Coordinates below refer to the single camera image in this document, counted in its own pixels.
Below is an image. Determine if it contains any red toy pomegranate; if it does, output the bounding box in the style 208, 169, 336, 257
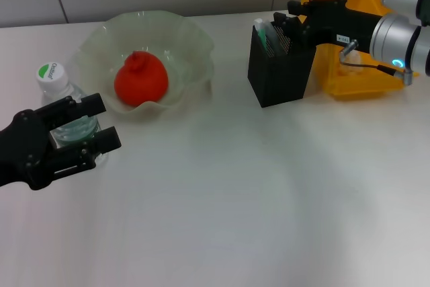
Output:
114, 50, 169, 106

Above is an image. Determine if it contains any grey marker pen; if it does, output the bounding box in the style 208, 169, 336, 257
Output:
265, 21, 293, 56

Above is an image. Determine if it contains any green glass fruit bowl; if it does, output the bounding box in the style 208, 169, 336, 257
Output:
72, 10, 215, 116

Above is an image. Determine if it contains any black mesh pen holder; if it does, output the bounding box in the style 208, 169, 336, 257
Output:
248, 16, 318, 109

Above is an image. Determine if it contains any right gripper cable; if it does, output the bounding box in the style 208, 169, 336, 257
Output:
338, 40, 417, 87

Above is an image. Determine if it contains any green pen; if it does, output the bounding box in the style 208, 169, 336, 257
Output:
253, 18, 269, 54

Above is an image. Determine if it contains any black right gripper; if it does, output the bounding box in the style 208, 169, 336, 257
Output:
273, 0, 384, 54

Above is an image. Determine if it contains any yellow plastic bin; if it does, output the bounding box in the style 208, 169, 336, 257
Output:
298, 0, 421, 101

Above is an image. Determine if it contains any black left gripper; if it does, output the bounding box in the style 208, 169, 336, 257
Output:
0, 93, 122, 190

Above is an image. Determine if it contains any clear green-label water bottle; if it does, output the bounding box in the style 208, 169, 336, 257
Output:
36, 61, 110, 163

